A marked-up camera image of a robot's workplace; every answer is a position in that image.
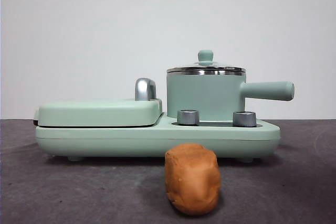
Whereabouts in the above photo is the glass pot lid green knob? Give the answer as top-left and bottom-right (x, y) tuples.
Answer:
(167, 49), (246, 73)

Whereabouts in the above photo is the brown potato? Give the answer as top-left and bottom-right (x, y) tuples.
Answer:
(164, 143), (220, 216)

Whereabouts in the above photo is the silver control knob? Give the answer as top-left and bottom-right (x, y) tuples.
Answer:
(176, 109), (201, 125)
(232, 110), (257, 127)

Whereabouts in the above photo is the green griddle cover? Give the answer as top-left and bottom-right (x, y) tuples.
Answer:
(33, 97), (164, 127)

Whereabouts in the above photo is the green breakfast machine base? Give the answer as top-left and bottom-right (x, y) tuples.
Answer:
(35, 112), (281, 163)

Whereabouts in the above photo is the chrome griddle handle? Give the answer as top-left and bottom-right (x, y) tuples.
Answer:
(134, 77), (159, 102)

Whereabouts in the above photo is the green pot with side handle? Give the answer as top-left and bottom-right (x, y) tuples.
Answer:
(166, 68), (295, 120)

